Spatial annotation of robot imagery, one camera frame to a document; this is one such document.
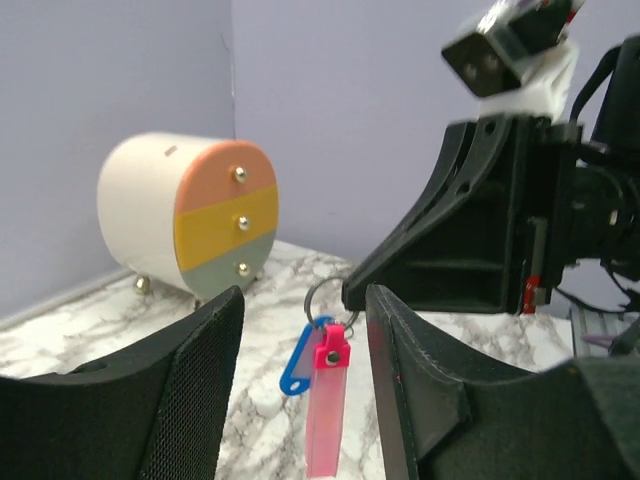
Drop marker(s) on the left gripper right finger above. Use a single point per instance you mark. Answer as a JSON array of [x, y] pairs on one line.
[[448, 411]]

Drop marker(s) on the beige cylinder striped key holder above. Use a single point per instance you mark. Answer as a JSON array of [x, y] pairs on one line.
[[196, 213]]

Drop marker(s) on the blue tag silver key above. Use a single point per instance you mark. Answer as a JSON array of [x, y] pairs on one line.
[[296, 377]]

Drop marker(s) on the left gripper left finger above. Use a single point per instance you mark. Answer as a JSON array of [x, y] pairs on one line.
[[155, 409]]

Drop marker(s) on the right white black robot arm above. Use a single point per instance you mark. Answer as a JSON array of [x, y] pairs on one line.
[[612, 91]]

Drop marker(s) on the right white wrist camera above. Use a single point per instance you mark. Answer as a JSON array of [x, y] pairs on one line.
[[516, 57]]

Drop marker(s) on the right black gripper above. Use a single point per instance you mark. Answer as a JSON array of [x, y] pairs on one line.
[[454, 249]]

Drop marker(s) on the pink tag metal keyring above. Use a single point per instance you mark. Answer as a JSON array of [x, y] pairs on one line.
[[329, 358]]

